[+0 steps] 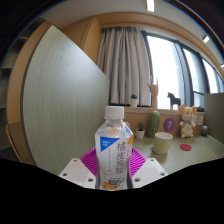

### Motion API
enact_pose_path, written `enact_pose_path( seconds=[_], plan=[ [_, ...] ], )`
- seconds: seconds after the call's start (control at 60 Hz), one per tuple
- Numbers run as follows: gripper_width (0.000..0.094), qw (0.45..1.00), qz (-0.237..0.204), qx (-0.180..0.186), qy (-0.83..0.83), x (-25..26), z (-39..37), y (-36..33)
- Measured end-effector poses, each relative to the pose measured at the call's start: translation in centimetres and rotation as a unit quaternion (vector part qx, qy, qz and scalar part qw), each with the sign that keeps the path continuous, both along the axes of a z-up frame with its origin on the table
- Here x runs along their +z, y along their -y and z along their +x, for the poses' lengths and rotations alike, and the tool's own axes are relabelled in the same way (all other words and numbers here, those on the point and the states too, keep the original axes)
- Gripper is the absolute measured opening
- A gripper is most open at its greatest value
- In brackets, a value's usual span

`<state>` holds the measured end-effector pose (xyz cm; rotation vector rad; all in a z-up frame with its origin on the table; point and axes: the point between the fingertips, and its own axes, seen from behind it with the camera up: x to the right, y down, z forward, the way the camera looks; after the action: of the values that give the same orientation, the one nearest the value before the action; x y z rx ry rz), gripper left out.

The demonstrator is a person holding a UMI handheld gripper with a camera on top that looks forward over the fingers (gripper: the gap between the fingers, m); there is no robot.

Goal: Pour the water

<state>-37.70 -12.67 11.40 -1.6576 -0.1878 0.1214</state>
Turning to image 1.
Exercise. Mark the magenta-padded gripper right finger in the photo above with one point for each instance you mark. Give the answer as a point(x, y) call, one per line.
point(149, 171)

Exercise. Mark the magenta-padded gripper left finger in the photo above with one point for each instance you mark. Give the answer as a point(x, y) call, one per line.
point(77, 171)

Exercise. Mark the clear white-capped drink bottle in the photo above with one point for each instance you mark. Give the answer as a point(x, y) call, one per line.
point(113, 146)

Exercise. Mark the white and yellow cup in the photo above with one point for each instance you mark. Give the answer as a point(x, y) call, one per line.
point(162, 144)

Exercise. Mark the small plant in white pot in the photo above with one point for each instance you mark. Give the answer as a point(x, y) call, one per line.
point(140, 134)
point(133, 102)

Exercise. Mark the flat round red coaster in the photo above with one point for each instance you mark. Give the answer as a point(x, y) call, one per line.
point(185, 147)

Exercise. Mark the tall green cactus ornament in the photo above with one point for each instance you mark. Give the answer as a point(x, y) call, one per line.
point(154, 124)

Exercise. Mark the round purple number sign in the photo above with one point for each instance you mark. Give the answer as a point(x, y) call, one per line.
point(169, 125)

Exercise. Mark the cream plush mouse toy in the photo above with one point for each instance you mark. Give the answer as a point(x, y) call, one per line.
point(187, 124)

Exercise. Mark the small round green cactus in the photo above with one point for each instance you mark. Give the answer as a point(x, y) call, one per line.
point(204, 131)

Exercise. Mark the grey-green partition panel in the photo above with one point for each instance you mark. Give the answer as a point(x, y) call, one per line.
point(215, 116)
point(63, 100)

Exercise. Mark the black horse figurine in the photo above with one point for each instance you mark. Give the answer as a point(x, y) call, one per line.
point(174, 100)

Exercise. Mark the wooden hand model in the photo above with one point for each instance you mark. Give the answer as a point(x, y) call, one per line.
point(154, 93)

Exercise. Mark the dark-framed window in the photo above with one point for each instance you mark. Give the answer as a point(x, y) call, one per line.
point(165, 66)

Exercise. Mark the grey curtain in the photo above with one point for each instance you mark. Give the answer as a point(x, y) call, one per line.
point(125, 66)

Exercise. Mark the wooden shelf unit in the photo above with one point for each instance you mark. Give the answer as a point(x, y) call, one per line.
point(6, 86)

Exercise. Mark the ceiling lights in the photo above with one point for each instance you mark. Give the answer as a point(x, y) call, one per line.
point(150, 5)

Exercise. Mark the white wall socket plate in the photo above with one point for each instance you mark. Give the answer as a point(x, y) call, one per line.
point(200, 120)

